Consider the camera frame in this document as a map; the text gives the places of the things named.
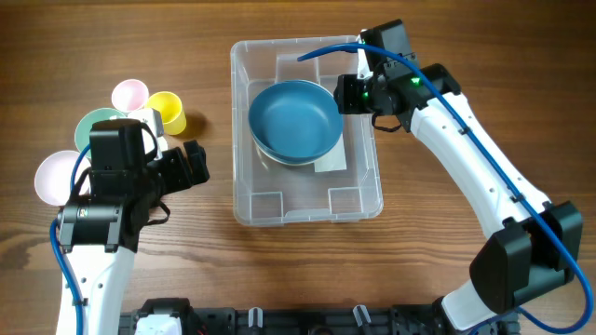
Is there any cream cup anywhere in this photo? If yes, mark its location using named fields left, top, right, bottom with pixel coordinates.
left=156, top=137, right=169, bottom=151

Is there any yellow cup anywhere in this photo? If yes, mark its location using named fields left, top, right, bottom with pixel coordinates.
left=145, top=91, right=187, bottom=135

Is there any dark blue bowl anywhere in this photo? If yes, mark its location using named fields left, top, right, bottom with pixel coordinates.
left=248, top=79, right=345, bottom=162
left=251, top=126, right=343, bottom=161

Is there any small pink cup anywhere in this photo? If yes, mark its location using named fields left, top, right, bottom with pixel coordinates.
left=111, top=79, right=149, bottom=114

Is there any clear plastic storage container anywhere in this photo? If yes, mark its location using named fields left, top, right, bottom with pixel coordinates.
left=230, top=35, right=384, bottom=226

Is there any cream bowl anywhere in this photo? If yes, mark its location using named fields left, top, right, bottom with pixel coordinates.
left=253, top=140, right=324, bottom=167

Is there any mint green bowl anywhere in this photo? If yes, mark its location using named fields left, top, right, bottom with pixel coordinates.
left=74, top=108, right=126, bottom=152

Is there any pink bowl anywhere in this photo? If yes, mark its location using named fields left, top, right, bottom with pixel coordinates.
left=34, top=151, right=79, bottom=206

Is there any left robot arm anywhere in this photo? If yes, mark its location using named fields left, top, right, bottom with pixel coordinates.
left=49, top=118, right=210, bottom=334

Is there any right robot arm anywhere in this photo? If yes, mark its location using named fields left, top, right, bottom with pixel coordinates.
left=334, top=20, right=594, bottom=334

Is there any white label in container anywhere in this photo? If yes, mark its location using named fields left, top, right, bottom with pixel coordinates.
left=314, top=135, right=347, bottom=173

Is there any left blue cable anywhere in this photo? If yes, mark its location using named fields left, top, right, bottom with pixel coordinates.
left=49, top=141, right=92, bottom=335

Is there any blue cable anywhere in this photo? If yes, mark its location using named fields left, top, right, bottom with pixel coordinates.
left=49, top=141, right=92, bottom=335
left=296, top=42, right=595, bottom=335

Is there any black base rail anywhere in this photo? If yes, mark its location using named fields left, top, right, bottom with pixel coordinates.
left=118, top=297, right=521, bottom=335

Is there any right blue cable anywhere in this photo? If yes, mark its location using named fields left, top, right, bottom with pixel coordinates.
left=296, top=42, right=595, bottom=335

